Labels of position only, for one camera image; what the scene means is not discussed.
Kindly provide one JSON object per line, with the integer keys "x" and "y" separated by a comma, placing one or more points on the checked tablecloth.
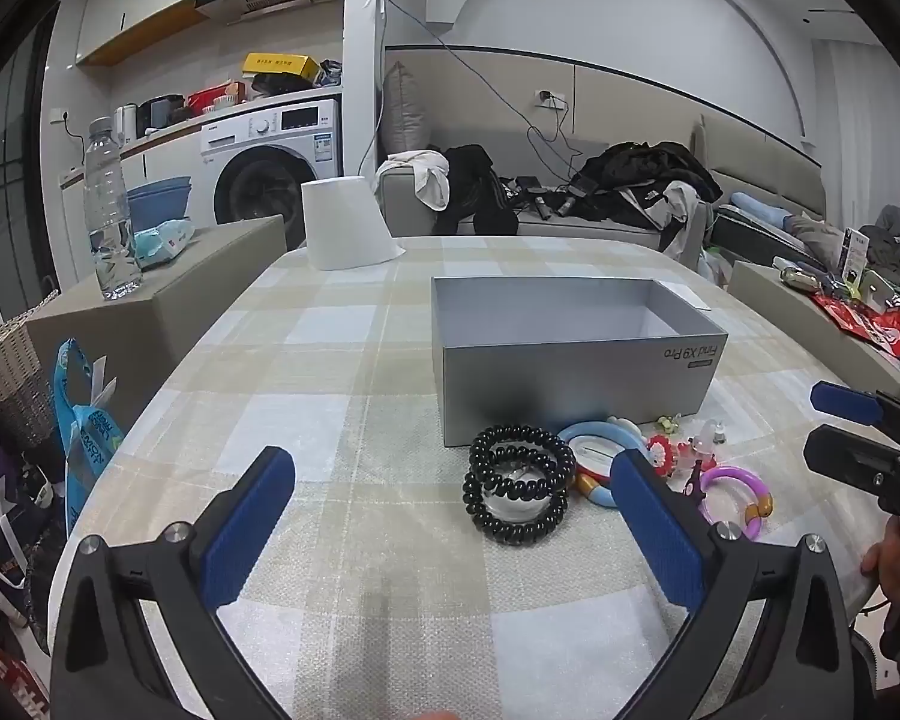
{"x": 345, "y": 405}

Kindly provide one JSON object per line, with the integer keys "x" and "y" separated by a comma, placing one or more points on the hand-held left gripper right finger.
{"x": 656, "y": 536}

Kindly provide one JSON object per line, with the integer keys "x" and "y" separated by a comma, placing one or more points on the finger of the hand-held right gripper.
{"x": 855, "y": 461}
{"x": 844, "y": 400}

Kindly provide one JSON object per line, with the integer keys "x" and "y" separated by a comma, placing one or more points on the red white hair clip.
{"x": 660, "y": 452}

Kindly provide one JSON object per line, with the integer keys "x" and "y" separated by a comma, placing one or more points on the yellow cardboard box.
{"x": 277, "y": 66}

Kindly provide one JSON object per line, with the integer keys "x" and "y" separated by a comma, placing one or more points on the blue plastic bag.
{"x": 82, "y": 435}

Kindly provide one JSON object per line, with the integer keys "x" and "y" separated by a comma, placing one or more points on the wall outlet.
{"x": 551, "y": 98}

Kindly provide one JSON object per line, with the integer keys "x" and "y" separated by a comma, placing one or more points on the red plastic basket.
{"x": 214, "y": 97}

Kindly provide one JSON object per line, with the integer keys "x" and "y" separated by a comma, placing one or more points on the grey cardboard box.
{"x": 570, "y": 360}

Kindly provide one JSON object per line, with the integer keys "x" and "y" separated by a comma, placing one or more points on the round white pin badge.
{"x": 598, "y": 457}

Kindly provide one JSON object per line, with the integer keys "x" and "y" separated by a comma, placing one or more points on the black jacket pile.
{"x": 637, "y": 180}

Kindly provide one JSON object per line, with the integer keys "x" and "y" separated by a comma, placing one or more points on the grey cushion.
{"x": 405, "y": 112}

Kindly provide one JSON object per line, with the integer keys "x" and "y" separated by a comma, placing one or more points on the person's right hand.
{"x": 885, "y": 562}

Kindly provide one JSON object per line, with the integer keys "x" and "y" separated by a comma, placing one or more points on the white washing machine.
{"x": 270, "y": 157}

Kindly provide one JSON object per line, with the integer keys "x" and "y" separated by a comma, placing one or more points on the white toilet paper roll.
{"x": 345, "y": 225}

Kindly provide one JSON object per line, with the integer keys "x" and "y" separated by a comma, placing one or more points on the beige upholstered bench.
{"x": 780, "y": 315}
{"x": 180, "y": 292}

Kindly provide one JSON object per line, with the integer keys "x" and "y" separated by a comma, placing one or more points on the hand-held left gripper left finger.
{"x": 247, "y": 529}

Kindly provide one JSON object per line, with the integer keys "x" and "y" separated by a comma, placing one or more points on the clear plastic water bottle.
{"x": 109, "y": 217}

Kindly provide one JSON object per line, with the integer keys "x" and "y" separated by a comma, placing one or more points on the dark pink trinket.
{"x": 697, "y": 478}

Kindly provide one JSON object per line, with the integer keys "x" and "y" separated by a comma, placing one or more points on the light blue pillow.
{"x": 757, "y": 208}

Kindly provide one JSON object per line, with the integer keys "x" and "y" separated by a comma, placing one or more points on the white kettle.
{"x": 126, "y": 124}

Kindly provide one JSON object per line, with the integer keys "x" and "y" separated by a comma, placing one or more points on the wicker basket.
{"x": 19, "y": 367}

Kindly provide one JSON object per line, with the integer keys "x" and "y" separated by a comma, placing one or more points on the white upright carton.
{"x": 855, "y": 255}

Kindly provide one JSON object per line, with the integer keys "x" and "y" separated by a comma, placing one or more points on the small clear earrings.
{"x": 709, "y": 439}

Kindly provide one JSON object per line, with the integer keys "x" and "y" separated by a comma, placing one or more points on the metallic pouch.
{"x": 801, "y": 279}

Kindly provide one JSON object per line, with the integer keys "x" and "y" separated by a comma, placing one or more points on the wet wipes pack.
{"x": 163, "y": 240}

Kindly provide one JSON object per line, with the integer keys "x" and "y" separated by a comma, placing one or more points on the blue plastic basin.
{"x": 157, "y": 202}

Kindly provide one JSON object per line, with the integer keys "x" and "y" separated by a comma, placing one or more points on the white garment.
{"x": 427, "y": 176}

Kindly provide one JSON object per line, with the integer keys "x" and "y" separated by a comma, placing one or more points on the black garment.
{"x": 472, "y": 180}

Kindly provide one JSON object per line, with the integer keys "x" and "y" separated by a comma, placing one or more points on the red plastic bag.
{"x": 870, "y": 322}

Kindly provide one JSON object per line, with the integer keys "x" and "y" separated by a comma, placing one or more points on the dark bag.
{"x": 4, "y": 517}

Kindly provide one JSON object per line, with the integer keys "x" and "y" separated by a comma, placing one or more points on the white paper slip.
{"x": 682, "y": 294}

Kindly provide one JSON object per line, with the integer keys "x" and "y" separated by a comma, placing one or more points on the beige sofa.
{"x": 570, "y": 229}

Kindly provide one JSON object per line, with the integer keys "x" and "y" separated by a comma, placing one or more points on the small yellow green trinket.
{"x": 667, "y": 424}

